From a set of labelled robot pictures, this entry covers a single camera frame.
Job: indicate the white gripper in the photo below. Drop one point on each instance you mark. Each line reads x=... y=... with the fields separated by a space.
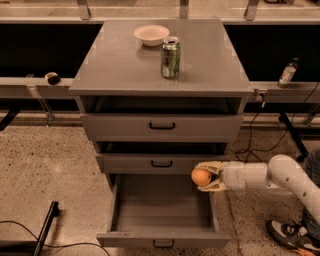
x=234 y=175

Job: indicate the orange fruit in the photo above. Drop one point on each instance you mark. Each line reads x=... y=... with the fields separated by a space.
x=201 y=177

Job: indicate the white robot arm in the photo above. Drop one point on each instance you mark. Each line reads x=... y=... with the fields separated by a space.
x=281 y=174

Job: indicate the grey bottom drawer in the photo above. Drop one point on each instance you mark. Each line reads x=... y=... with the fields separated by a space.
x=161 y=211

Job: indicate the grey drawer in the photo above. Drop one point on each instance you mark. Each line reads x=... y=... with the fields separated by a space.
x=163 y=119
x=157 y=157
x=161 y=211

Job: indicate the grey drawer cabinet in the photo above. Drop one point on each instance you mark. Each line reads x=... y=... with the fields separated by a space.
x=119 y=65

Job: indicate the grey middle drawer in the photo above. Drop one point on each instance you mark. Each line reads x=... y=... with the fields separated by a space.
x=157 y=157

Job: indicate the grey top drawer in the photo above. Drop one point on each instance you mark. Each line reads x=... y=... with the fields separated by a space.
x=163 y=119

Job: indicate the black stand leg right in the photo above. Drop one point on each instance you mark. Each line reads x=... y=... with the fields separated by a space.
x=302 y=149

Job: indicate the person's shoe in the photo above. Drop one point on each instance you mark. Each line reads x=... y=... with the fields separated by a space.
x=294 y=237

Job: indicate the person's jeans leg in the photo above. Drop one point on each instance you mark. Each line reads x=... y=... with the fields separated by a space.
x=312 y=169

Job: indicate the small bottle on ledge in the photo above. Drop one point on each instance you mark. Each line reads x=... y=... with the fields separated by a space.
x=288 y=73

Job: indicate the green soda can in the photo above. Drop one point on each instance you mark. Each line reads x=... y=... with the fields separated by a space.
x=170 y=57

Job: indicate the white bowl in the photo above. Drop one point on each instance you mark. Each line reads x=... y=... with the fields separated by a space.
x=151 y=35

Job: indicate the black floor stand left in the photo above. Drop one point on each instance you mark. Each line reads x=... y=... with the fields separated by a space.
x=52 y=213

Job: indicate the dark round object on ledge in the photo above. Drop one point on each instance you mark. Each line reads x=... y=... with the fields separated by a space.
x=52 y=78

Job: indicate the wall outlet plug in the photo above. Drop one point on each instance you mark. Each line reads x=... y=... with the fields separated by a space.
x=260 y=95

